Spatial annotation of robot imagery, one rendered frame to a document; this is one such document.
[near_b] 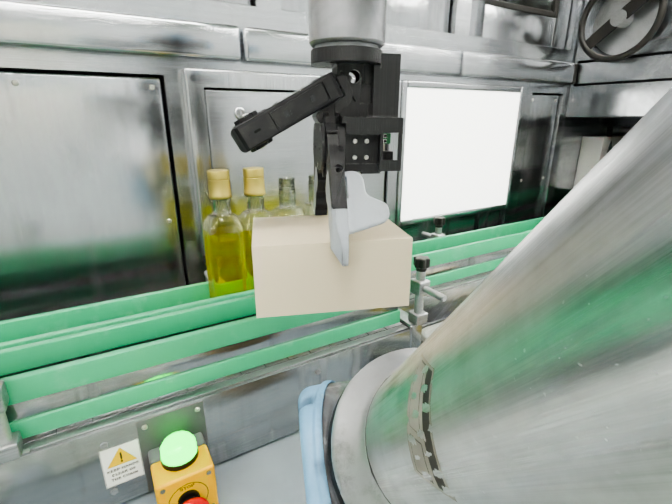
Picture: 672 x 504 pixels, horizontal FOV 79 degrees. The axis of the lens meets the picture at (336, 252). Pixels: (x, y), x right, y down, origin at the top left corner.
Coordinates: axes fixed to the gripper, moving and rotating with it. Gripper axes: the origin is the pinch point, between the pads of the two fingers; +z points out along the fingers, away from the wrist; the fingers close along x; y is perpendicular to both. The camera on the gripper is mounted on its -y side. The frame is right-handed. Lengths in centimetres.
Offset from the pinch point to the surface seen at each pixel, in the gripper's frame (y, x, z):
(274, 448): -7.0, 8.1, 35.2
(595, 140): 101, 77, -8
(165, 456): -20.1, -0.9, 25.8
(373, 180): 19, 49, 0
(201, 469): -16.0, -1.5, 27.9
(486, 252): 45, 40, 16
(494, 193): 59, 63, 6
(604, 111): 92, 66, -16
